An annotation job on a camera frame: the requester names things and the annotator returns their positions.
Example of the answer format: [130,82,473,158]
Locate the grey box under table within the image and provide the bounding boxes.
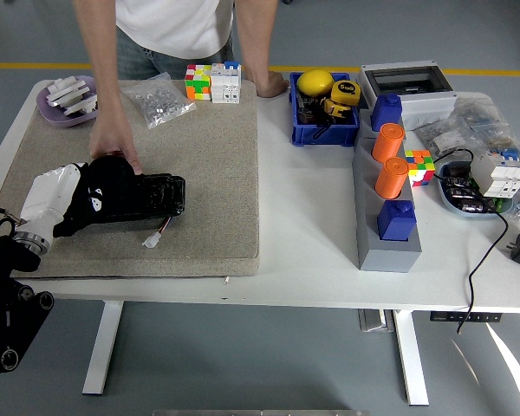
[358,309,395,334]

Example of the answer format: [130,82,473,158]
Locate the blue plastic bin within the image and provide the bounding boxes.
[289,71,361,147]

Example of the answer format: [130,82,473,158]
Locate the black power cord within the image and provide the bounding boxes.
[432,148,510,336]

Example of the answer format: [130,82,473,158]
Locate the black electronic modules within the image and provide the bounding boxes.
[441,163,496,213]

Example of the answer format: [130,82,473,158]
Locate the white metal bar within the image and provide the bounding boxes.
[63,93,99,117]
[46,75,81,99]
[47,84,94,107]

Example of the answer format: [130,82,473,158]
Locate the white circuit breaker block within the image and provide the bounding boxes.
[471,149,520,201]
[210,60,243,104]

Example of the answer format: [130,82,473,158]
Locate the yellow lemon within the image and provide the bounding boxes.
[296,68,335,97]

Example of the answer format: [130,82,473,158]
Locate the person's left hand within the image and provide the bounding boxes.
[244,70,291,99]

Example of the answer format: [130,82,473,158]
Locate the grey electrical enclosure box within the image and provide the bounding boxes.
[357,59,459,131]

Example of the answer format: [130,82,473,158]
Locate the small black device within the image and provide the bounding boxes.
[297,91,328,127]

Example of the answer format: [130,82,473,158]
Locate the blue square block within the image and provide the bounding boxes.
[370,93,404,133]
[376,199,418,242]

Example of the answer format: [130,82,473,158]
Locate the colourful puzzle cube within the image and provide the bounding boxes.
[404,149,437,188]
[184,63,213,101]

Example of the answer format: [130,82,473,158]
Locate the large clear bag of parts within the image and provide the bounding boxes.
[450,94,520,153]

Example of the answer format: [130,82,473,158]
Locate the grey-brown mat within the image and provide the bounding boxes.
[0,77,261,281]

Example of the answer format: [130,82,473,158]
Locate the long grey block holder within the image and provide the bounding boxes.
[353,107,423,274]

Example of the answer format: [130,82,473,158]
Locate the small clear bag of parts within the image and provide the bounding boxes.
[413,120,465,159]

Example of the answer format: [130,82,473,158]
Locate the orange cylinder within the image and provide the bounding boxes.
[371,122,406,164]
[374,157,411,200]

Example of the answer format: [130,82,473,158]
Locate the yellow black tape measure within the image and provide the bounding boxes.
[321,97,352,120]

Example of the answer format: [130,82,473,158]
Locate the black table control panel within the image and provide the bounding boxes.
[430,310,503,323]

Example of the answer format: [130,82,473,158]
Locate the white table leg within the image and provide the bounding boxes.
[393,309,430,407]
[81,301,125,395]

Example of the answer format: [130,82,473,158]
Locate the person's right hand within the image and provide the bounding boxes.
[88,112,144,176]

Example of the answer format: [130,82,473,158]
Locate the purple oval tray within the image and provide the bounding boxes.
[36,75,99,128]

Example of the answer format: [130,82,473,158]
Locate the yellow round tape measure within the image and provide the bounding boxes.
[330,79,362,104]

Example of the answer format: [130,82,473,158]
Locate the clear bag of screws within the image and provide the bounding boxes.
[120,72,198,130]

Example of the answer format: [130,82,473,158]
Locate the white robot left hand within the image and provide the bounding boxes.
[19,162,90,239]

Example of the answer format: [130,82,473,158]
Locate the light blue oval tray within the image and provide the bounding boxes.
[436,160,517,221]

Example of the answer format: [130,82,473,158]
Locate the person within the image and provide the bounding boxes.
[71,0,291,176]

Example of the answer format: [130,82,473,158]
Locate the panel wire with white connector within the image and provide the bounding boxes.
[141,215,173,250]

